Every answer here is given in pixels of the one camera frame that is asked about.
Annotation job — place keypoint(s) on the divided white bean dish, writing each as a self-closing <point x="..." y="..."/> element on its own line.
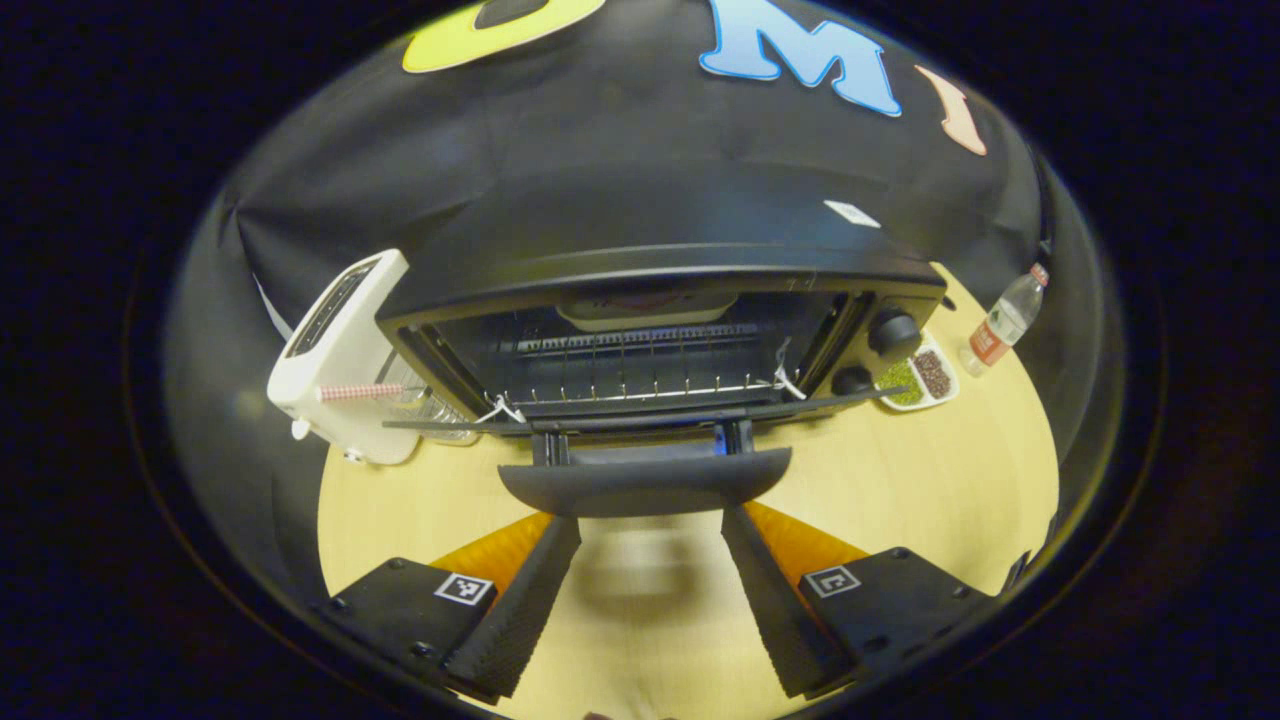
<point x="920" y="375"/>

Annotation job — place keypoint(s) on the white toaster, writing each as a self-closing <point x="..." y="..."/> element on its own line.
<point x="335" y="380"/>

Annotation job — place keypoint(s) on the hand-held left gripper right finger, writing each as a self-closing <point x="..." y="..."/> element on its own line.
<point x="775" y="610"/>

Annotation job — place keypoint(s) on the clear drinking glass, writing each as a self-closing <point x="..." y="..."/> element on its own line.
<point x="440" y="420"/>

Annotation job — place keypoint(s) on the clear plastic water bottle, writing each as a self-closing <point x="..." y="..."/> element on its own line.
<point x="1005" y="320"/>

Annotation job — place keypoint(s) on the black electric oven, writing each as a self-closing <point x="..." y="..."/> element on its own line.
<point x="650" y="230"/>

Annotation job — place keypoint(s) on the black backdrop cloth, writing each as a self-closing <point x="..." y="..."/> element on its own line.
<point x="600" y="130"/>

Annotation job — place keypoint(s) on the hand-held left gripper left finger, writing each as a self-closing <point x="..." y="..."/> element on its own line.
<point x="525" y="610"/>

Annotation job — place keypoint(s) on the square cream plate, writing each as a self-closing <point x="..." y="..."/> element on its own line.
<point x="640" y="318"/>

